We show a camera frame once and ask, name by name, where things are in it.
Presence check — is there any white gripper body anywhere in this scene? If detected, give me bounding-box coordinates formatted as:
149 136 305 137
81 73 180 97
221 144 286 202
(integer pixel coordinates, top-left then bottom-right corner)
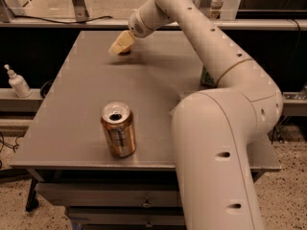
129 4 159 38

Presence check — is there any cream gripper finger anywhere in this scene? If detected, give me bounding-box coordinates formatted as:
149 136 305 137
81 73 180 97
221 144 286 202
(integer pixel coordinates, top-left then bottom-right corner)
108 30 135 56

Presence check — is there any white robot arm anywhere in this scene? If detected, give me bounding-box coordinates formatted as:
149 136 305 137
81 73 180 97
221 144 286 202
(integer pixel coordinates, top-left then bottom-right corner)
109 0 283 230

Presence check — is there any orange soda can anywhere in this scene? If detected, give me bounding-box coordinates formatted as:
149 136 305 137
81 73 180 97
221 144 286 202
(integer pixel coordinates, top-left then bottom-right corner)
101 102 136 158

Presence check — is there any green soda can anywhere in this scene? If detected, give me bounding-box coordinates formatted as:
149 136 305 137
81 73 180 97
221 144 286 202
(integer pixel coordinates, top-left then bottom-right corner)
201 67 216 88

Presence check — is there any white pump bottle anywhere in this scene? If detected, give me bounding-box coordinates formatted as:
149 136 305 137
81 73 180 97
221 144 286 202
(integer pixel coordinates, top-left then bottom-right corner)
4 64 32 98

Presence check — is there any grey drawer cabinet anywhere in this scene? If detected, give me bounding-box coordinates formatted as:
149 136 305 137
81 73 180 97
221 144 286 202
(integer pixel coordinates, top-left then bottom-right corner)
26 169 264 230

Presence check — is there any grey metal bracket left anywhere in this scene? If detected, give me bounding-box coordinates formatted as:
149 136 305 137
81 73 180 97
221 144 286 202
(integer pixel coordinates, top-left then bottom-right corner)
71 0 89 23

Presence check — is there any black cable on ledge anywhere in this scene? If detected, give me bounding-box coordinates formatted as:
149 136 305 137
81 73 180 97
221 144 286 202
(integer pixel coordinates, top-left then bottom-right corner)
0 0 113 25

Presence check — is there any black floor cable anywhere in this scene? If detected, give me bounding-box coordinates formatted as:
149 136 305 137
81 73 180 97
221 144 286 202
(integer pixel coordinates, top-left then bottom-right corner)
0 131 23 171

